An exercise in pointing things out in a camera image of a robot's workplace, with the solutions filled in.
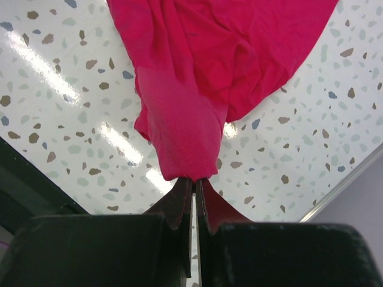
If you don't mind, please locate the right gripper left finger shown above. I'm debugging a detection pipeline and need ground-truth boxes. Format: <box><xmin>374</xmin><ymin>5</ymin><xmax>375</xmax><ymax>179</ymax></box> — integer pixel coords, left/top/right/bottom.
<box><xmin>1</xmin><ymin>179</ymin><xmax>192</xmax><ymax>286</ymax></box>

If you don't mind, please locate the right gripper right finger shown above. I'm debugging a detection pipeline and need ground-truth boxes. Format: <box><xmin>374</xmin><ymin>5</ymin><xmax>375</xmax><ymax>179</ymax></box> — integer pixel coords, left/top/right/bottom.
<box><xmin>196</xmin><ymin>179</ymin><xmax>382</xmax><ymax>286</ymax></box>

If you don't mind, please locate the magenta t-shirt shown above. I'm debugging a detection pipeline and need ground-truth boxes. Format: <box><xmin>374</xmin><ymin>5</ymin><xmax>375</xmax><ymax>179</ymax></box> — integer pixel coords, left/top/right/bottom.
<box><xmin>106</xmin><ymin>0</ymin><xmax>344</xmax><ymax>182</ymax></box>

